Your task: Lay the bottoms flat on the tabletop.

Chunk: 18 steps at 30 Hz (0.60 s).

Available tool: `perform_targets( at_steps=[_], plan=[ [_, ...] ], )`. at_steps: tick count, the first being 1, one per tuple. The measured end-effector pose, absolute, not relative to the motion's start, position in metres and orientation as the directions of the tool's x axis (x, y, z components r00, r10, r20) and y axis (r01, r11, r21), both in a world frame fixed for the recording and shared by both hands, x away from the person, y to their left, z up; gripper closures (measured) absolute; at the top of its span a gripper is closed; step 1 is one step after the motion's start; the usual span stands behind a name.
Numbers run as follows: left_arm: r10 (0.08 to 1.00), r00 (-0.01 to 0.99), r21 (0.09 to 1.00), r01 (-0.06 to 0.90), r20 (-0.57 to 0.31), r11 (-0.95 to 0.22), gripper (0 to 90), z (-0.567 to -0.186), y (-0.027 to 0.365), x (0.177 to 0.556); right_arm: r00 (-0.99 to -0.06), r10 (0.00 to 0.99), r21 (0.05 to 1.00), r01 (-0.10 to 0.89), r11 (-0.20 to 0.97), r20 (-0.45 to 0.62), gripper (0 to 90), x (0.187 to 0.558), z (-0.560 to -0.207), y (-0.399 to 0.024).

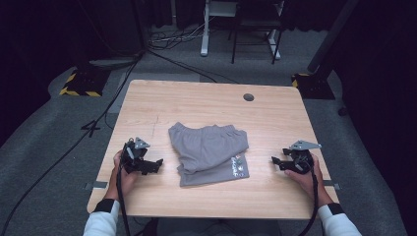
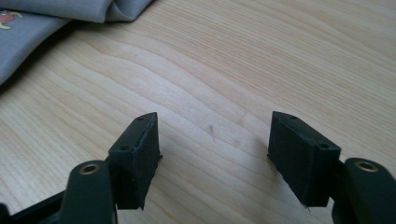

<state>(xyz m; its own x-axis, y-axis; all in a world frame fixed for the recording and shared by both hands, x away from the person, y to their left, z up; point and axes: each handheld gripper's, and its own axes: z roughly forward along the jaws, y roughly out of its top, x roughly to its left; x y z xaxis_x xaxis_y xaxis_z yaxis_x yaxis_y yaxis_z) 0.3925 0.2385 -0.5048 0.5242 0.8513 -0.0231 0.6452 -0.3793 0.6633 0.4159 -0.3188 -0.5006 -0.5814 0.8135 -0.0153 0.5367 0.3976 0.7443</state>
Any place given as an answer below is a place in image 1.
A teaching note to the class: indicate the person's right hand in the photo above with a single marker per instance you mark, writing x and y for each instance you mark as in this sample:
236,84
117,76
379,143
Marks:
311,183

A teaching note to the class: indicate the grey round table grommet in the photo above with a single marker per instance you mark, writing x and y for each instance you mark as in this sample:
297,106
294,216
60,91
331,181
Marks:
248,97

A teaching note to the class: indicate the grey metal pole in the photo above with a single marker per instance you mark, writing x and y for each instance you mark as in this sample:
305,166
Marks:
331,32

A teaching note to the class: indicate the grey tape strip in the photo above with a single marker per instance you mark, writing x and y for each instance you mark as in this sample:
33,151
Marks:
331,184
98,185

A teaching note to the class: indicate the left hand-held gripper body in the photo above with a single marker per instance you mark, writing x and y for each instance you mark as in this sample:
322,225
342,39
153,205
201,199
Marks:
132,157

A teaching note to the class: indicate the yellow-black striped stand base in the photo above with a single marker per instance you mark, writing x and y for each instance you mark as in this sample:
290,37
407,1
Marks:
313,87
83,83

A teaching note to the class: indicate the grey shorts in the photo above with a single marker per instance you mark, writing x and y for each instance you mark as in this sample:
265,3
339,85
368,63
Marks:
206,150

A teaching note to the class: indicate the black metal chair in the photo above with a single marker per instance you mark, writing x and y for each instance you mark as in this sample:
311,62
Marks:
234,46

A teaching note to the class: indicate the person's left hand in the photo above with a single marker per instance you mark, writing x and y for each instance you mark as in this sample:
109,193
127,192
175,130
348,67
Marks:
123,183

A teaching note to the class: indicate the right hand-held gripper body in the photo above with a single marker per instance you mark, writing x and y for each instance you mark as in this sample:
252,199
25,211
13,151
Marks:
301,160

